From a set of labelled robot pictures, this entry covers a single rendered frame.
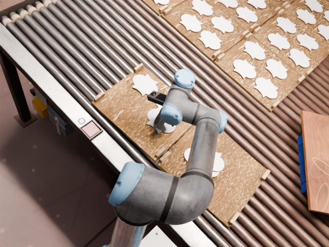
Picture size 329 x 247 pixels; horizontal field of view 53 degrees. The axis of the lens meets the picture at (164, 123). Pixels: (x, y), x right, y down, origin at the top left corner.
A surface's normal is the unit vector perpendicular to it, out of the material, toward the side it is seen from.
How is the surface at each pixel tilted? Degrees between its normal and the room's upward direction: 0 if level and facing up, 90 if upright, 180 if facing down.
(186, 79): 1
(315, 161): 0
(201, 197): 35
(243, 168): 0
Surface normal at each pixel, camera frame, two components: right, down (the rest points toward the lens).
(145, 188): 0.08, -0.31
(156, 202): -0.05, 0.05
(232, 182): 0.19, -0.48
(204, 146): 0.16, -0.79
